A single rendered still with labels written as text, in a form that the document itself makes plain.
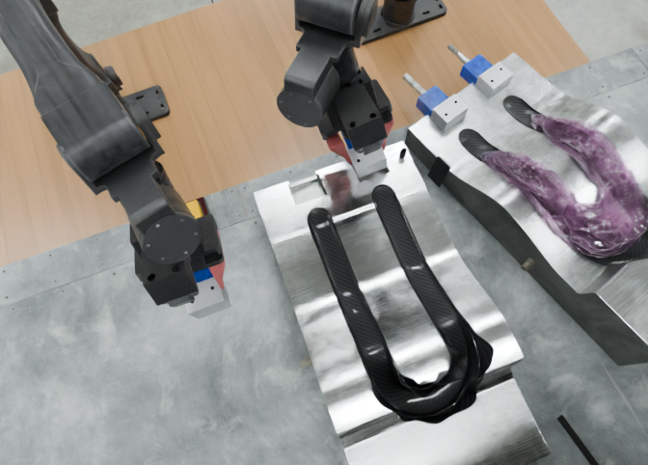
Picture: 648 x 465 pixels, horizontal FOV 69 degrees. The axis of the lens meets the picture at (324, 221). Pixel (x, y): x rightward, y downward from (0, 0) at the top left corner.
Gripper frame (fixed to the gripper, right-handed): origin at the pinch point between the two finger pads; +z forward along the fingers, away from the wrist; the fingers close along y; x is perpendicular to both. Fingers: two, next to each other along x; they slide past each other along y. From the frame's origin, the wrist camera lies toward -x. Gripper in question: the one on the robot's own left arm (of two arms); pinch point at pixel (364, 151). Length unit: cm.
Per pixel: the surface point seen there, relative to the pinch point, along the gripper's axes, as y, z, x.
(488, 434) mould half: -0.2, 22.5, -37.4
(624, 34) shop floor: 124, 90, 96
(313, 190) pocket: -9.9, 5.4, 2.1
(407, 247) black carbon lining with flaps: 0.2, 10.9, -11.7
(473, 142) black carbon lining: 18.6, 11.8, 3.6
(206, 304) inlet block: -27.6, -1.7, -16.2
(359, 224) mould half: -5.2, 7.1, -6.9
